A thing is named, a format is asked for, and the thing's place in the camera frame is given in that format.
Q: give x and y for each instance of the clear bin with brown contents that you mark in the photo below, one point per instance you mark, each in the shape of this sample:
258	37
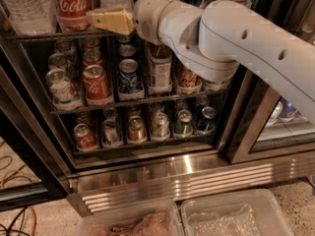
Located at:
160	218

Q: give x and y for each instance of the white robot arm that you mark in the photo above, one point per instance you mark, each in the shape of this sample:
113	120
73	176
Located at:
212	42

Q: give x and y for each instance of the white green can bottom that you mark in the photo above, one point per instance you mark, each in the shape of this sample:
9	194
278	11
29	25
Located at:
160	127

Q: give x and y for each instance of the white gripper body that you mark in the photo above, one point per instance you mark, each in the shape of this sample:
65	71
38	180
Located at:
148	15

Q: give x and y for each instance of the blue can bottom shelf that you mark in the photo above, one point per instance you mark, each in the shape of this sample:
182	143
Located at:
205	120

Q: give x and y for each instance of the silver can bottom shelf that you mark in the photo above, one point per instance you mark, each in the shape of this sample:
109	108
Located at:
111	134

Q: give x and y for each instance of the green can bottom shelf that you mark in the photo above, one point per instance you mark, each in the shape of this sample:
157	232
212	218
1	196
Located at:
183	124

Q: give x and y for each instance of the red Coca-Cola can front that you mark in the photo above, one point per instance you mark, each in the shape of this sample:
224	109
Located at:
97	85

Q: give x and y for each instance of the gold can bottom shelf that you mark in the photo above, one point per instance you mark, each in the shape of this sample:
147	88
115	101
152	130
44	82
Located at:
136	132

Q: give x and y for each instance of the clear bin with plastic wrap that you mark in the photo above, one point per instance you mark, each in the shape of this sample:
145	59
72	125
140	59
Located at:
245	213

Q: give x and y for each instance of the red Coca-Cola bottle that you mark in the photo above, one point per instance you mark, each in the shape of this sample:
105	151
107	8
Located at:
71	14

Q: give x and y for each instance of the green can front right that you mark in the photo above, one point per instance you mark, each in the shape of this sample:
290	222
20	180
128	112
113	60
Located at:
212	86

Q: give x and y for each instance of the red can bottom shelf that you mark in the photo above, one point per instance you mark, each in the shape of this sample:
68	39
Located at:
85	138

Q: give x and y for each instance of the white front can middle shelf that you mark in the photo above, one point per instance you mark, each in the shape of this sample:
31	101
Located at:
65	96

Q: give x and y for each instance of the steel glass fridge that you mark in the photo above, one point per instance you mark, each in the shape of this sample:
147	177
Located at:
240	152

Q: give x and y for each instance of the blue Pepsi can front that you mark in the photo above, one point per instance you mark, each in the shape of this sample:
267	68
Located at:
130	86

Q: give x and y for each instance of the blue cans behind right door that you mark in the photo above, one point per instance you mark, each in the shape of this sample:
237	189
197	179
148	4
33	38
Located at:
284	112

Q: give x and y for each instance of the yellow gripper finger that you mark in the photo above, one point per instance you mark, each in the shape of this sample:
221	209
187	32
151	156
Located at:
117	21

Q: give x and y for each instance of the brown tea bottle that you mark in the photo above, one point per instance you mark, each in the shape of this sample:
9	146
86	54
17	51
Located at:
160	59

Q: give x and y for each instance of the orange gold can front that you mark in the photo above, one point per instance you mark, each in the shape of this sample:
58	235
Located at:
188	82

